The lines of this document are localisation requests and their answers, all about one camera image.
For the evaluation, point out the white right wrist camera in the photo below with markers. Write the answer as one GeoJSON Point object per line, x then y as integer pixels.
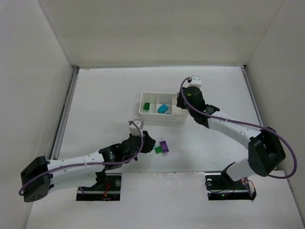
{"type": "Point", "coordinates": [194, 81]}

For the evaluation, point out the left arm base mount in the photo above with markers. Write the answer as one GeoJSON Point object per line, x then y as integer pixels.
{"type": "Point", "coordinates": [107, 188]}

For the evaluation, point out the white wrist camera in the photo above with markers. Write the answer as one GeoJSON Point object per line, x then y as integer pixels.
{"type": "Point", "coordinates": [136, 126]}
{"type": "Point", "coordinates": [194, 81]}

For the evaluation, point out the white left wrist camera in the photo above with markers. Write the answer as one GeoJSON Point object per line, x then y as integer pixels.
{"type": "Point", "coordinates": [136, 126]}

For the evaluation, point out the white three-compartment container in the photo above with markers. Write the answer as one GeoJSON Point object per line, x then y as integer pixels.
{"type": "Point", "coordinates": [176, 115]}

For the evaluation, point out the purple square lego brick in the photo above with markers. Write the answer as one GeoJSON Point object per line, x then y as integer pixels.
{"type": "Point", "coordinates": [164, 147]}

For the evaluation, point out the aluminium rail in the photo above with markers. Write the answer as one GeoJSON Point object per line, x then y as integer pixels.
{"type": "Point", "coordinates": [244, 72]}
{"type": "Point", "coordinates": [57, 142]}

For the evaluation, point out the small green lego brick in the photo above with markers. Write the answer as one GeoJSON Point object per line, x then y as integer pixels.
{"type": "Point", "coordinates": [158, 150]}

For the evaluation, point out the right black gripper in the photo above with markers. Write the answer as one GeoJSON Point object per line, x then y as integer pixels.
{"type": "Point", "coordinates": [182, 100]}

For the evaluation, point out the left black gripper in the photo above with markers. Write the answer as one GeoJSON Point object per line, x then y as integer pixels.
{"type": "Point", "coordinates": [145, 142]}

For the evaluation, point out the right aluminium rail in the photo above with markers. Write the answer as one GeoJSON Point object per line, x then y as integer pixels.
{"type": "Point", "coordinates": [244, 72]}

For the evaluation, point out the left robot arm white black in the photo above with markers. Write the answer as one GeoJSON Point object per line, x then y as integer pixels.
{"type": "Point", "coordinates": [41, 176]}

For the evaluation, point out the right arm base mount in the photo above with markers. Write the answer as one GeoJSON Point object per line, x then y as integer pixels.
{"type": "Point", "coordinates": [220, 186]}

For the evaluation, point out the left aluminium rail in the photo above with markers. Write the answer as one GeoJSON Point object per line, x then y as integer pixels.
{"type": "Point", "coordinates": [57, 142]}

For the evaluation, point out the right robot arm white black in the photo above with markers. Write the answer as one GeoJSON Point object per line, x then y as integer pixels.
{"type": "Point", "coordinates": [265, 151]}

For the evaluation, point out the teal rounded printed lego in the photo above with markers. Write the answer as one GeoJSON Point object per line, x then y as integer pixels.
{"type": "Point", "coordinates": [163, 109]}

